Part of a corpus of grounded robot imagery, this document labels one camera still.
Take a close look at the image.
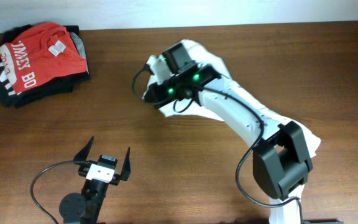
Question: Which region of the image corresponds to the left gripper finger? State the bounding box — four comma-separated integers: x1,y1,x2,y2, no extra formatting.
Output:
120,147,131,181
73,136,94,162

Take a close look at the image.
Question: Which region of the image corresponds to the white t-shirt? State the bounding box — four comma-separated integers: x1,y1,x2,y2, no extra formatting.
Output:
142,39,321,159

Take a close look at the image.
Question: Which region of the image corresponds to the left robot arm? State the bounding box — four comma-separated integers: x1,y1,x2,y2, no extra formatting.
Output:
59,138,131,224

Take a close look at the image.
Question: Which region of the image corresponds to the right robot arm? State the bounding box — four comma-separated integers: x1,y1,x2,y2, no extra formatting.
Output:
141,39,321,223

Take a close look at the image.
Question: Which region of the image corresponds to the grey folded garment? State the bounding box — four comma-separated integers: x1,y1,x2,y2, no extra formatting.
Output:
70,32,89,72

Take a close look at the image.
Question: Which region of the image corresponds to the red folded t-shirt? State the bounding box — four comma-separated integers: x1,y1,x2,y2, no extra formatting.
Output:
0,22,86,94

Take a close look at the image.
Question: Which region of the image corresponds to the black folded t-shirt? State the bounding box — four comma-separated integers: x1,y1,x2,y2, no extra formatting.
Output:
0,24,91,108

